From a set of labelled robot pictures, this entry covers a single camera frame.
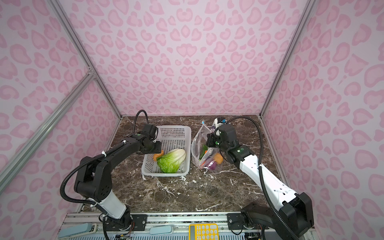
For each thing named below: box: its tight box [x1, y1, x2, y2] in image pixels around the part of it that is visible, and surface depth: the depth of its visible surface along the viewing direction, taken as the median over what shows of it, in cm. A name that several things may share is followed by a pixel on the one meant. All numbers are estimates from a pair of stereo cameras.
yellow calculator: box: [189, 223, 219, 240], surface depth 71 cm
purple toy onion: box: [208, 160, 217, 170], surface depth 88 cm
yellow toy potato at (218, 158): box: [213, 152, 224, 165], surface depth 92 cm
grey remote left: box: [58, 223, 93, 239], surface depth 69 cm
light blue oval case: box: [149, 225, 174, 235], surface depth 71 cm
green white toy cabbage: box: [157, 149, 186, 174], surface depth 88 cm
